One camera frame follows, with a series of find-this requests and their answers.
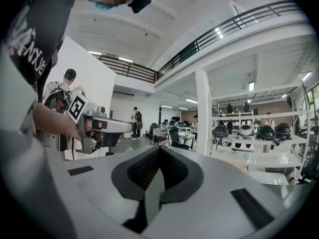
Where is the grey office chair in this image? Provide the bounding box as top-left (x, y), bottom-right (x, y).
top-left (151, 127), bottom-right (170, 147)

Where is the black office chair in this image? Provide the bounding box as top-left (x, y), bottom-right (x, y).
top-left (168, 126), bottom-right (190, 151)

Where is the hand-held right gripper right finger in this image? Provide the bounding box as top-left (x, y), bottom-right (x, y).
top-left (159, 145), bottom-right (205, 205)

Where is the white shelving unit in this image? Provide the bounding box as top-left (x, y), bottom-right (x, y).
top-left (208, 83), bottom-right (314, 185)

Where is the group of round helmets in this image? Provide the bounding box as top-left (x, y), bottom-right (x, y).
top-left (211, 94), bottom-right (294, 148)

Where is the person's left forearm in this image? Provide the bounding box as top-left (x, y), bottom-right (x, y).
top-left (33, 102), bottom-right (83, 142)

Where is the black balcony railing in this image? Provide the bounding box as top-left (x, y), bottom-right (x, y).
top-left (156, 0), bottom-right (304, 80)
top-left (95, 54), bottom-right (158, 83)

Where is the person's left hand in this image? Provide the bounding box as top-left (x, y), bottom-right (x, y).
top-left (83, 115), bottom-right (101, 137)

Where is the black head-worn camera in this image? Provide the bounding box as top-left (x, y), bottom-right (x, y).
top-left (127, 0), bottom-right (153, 14)

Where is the white office desk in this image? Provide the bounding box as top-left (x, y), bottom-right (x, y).
top-left (178, 132), bottom-right (196, 150)

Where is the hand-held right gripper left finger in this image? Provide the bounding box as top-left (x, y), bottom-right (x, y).
top-left (111, 145), bottom-right (160, 202)

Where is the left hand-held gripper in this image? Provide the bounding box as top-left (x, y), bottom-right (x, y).
top-left (66, 95), bottom-right (134, 155)

